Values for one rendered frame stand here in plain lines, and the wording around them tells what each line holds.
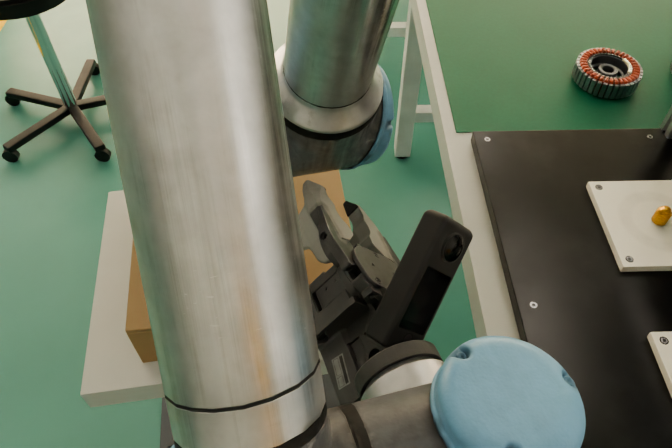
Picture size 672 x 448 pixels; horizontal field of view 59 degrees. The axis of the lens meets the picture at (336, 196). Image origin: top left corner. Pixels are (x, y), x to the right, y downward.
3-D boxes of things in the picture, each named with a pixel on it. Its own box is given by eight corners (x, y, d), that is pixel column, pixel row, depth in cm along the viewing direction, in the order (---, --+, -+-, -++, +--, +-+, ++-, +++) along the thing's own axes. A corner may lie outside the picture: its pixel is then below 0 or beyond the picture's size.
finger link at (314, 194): (256, 208, 57) (298, 283, 52) (296, 166, 55) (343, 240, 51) (277, 213, 60) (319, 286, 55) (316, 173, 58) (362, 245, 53)
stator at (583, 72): (577, 99, 103) (584, 82, 100) (565, 61, 110) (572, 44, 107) (643, 102, 102) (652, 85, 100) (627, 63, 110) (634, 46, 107)
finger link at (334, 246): (299, 212, 52) (347, 291, 48) (310, 200, 52) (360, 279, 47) (329, 220, 56) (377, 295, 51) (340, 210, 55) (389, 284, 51)
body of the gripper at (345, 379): (283, 291, 53) (326, 411, 45) (348, 229, 51) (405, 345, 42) (339, 310, 58) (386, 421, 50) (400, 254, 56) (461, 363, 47)
